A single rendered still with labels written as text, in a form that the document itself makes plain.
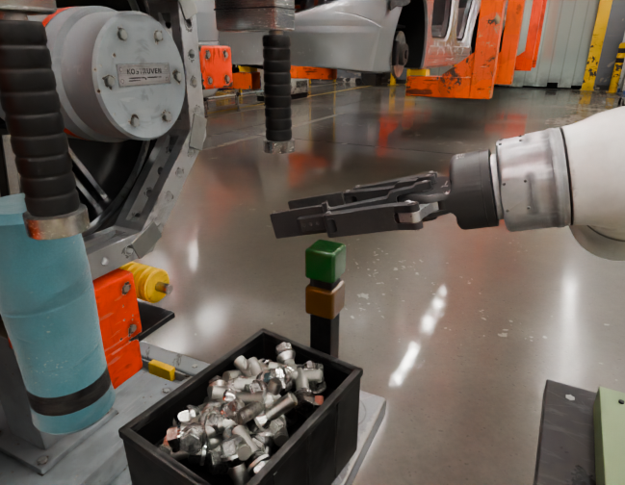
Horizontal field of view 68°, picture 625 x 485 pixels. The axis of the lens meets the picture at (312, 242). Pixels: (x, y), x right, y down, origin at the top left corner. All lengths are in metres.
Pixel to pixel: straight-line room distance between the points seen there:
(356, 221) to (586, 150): 0.20
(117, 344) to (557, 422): 0.72
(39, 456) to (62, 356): 0.45
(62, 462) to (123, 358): 0.26
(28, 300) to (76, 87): 0.21
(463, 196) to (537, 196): 0.06
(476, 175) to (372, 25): 2.78
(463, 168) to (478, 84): 3.63
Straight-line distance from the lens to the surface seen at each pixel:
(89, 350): 0.57
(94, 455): 0.96
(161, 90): 0.56
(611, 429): 0.88
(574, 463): 0.87
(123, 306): 0.75
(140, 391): 1.07
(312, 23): 3.11
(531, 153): 0.44
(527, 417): 1.40
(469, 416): 1.35
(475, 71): 4.07
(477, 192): 0.45
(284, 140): 0.64
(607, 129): 0.45
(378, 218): 0.44
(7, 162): 0.75
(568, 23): 13.42
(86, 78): 0.51
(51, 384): 0.58
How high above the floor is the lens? 0.88
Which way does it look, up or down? 23 degrees down
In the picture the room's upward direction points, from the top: straight up
